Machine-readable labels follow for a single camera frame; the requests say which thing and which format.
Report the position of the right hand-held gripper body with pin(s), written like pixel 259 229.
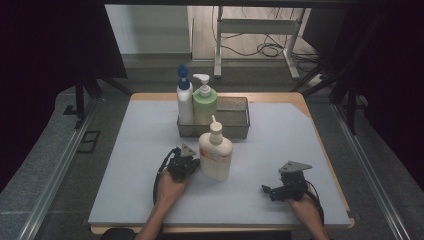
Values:
pixel 293 185

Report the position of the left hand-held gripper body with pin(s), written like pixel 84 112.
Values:
pixel 180 165

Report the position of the cream ribbed nozzle bottle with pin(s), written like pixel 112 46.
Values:
pixel 216 156

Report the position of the grey metal mesh basket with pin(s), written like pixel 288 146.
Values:
pixel 233 123

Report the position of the green pump bottle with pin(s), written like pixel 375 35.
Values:
pixel 205 106

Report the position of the white bottle with blue cap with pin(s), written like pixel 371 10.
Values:
pixel 185 103

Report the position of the person's right hand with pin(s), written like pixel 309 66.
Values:
pixel 306 210

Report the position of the person's left hand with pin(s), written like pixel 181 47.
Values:
pixel 170 191

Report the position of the white table mat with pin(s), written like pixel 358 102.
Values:
pixel 260 206

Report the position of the black metal stand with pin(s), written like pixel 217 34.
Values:
pixel 351 110
pixel 80 103

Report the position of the white partition panel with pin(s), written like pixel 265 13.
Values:
pixel 150 30

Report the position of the black curtain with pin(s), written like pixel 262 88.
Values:
pixel 40 66
pixel 386 73

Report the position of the aluminium rail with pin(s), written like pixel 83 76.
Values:
pixel 56 173
pixel 370 173

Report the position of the white metal desk frame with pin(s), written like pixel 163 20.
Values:
pixel 256 26

